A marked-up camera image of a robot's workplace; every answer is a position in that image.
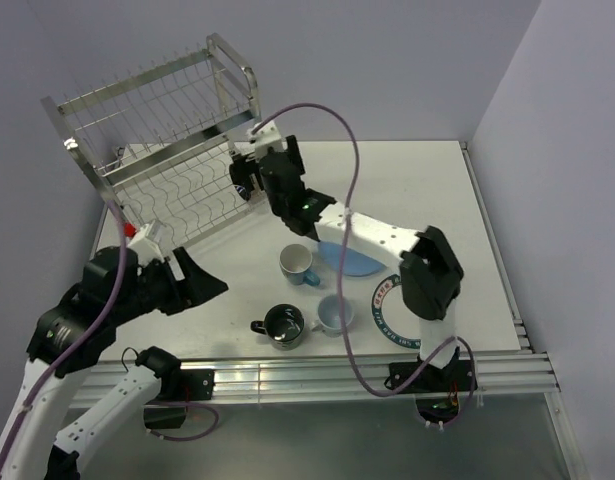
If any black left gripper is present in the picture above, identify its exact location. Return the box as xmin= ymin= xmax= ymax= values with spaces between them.
xmin=110 ymin=245 xmax=228 ymax=324

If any black bowl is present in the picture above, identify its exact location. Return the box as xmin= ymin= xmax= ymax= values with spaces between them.
xmin=229 ymin=158 xmax=253 ymax=201

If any white mug blue handle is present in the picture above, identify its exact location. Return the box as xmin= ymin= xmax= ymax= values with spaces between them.
xmin=279 ymin=244 xmax=321 ymax=287

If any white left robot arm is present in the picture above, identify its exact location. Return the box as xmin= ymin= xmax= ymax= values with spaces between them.
xmin=0 ymin=247 xmax=228 ymax=479

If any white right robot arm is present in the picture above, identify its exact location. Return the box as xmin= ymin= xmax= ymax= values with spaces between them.
xmin=229 ymin=136 xmax=475 ymax=395

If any stainless steel dish rack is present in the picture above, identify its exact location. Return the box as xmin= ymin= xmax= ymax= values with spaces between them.
xmin=41 ymin=33 xmax=261 ymax=249

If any black mug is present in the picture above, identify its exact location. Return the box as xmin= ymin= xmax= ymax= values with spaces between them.
xmin=250 ymin=304 xmax=306 ymax=350

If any light blue plate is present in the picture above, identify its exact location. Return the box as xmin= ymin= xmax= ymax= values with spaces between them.
xmin=317 ymin=242 xmax=385 ymax=277

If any light grey cup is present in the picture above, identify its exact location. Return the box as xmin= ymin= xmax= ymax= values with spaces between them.
xmin=310 ymin=294 xmax=354 ymax=337

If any white plate green rim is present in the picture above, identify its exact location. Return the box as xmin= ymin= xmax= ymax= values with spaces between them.
xmin=371 ymin=274 xmax=421 ymax=350

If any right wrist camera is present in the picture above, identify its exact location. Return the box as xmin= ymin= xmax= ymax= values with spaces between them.
xmin=246 ymin=121 xmax=283 ymax=159

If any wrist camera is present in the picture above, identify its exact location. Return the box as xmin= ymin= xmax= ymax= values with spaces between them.
xmin=246 ymin=121 xmax=283 ymax=159
xmin=128 ymin=220 xmax=166 ymax=267

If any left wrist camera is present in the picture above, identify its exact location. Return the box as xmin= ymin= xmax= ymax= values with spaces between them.
xmin=128 ymin=220 xmax=166 ymax=267

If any aluminium mounting rail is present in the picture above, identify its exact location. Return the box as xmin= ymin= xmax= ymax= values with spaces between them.
xmin=51 ymin=349 xmax=561 ymax=409

